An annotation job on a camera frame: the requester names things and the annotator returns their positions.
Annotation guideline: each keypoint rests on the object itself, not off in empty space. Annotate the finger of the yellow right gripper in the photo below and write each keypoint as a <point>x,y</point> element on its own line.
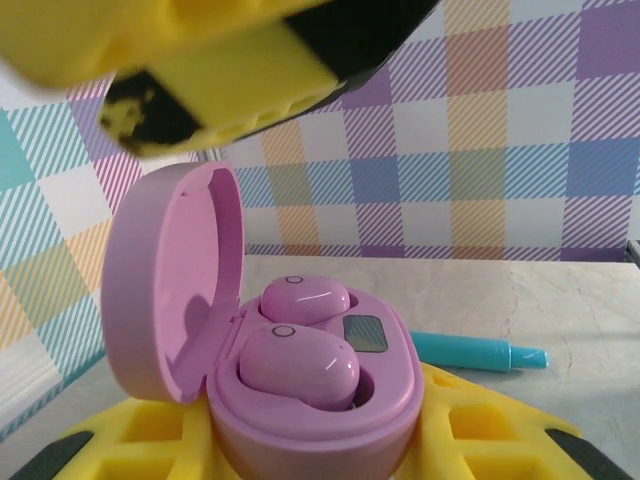
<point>175,40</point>

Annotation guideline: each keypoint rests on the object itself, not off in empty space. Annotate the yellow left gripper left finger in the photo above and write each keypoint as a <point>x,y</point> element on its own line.
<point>140,450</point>

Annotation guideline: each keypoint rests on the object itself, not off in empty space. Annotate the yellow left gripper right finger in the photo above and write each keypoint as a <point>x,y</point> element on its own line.
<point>480,445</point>

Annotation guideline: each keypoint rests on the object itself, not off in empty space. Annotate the purple earbud case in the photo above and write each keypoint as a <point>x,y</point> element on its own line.
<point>165,275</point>

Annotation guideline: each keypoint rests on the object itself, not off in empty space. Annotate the purple earbud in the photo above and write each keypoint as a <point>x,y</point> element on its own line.
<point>305,302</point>
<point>295,365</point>

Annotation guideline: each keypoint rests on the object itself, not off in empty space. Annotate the teal marker pen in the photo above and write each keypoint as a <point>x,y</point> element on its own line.
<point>465,350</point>

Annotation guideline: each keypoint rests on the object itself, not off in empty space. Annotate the aluminium corner post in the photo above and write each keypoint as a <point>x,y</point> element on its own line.
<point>634,252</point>

